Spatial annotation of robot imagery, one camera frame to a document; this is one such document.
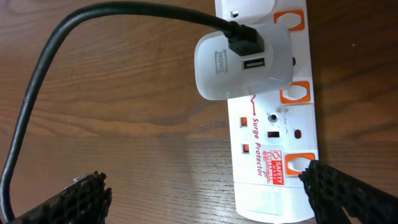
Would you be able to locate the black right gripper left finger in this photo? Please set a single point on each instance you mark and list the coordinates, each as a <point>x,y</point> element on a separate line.
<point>87,201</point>

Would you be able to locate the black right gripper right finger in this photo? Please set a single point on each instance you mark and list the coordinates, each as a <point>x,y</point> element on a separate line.
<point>335,196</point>

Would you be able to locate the white power strip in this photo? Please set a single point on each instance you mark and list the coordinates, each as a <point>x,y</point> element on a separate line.
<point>273,135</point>

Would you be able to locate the white USB charger adapter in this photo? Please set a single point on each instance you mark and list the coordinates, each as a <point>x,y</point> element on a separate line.
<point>221,74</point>

